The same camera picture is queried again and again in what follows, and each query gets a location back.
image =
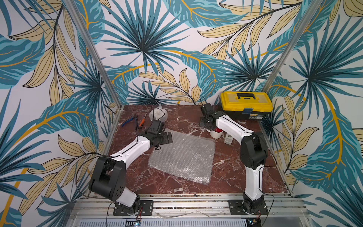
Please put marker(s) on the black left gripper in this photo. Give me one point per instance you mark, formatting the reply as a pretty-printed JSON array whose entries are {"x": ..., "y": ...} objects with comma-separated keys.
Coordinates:
[{"x": 166, "y": 140}]

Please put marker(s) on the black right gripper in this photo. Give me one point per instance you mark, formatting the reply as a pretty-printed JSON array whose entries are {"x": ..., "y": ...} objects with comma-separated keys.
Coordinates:
[{"x": 206, "y": 118}]

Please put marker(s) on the clear bubble wrap sheet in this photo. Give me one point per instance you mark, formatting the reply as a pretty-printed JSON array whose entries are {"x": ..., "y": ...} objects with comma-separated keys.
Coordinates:
[
  {"x": 159, "y": 114},
  {"x": 188, "y": 156}
]

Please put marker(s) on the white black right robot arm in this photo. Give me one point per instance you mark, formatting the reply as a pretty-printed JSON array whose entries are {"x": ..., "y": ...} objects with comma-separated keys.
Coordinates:
[{"x": 253, "y": 155}]

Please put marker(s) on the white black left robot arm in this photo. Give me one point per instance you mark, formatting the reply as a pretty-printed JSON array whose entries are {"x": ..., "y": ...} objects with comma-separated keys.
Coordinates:
[{"x": 109, "y": 175}]

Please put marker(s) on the white mug red inside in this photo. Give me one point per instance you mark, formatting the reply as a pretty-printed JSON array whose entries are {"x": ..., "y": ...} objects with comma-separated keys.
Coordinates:
[{"x": 216, "y": 134}]

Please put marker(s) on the yellow black plastic toolbox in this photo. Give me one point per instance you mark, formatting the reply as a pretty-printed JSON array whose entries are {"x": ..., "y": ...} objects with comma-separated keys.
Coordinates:
[{"x": 246, "y": 105}]

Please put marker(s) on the orange handled screwdriver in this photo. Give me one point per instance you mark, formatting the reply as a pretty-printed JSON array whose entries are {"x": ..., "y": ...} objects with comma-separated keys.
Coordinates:
[{"x": 142, "y": 122}]

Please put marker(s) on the blue handled pliers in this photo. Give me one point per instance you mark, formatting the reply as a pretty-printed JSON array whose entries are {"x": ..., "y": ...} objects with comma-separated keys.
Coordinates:
[{"x": 132, "y": 119}]

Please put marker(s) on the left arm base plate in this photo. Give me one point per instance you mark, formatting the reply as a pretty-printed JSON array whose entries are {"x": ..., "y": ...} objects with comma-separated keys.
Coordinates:
[{"x": 143, "y": 208}]

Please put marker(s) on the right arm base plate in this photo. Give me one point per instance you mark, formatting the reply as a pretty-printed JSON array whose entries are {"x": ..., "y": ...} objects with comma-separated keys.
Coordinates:
[{"x": 242, "y": 207}]

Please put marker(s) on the aluminium front frame rail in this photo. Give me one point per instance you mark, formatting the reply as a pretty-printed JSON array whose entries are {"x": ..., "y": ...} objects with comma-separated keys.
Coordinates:
[{"x": 192, "y": 210}]

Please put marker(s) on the right aluminium corner post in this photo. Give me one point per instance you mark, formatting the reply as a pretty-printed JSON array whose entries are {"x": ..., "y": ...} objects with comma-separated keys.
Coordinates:
[{"x": 292, "y": 43}]

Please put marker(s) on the aluminium corner post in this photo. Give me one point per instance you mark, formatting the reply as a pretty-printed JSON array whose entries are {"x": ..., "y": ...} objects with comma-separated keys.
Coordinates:
[
  {"x": 292, "y": 43},
  {"x": 82, "y": 28}
]

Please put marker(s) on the left aluminium corner post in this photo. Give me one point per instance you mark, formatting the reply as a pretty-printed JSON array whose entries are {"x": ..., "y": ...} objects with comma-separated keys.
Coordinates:
[{"x": 82, "y": 28}]

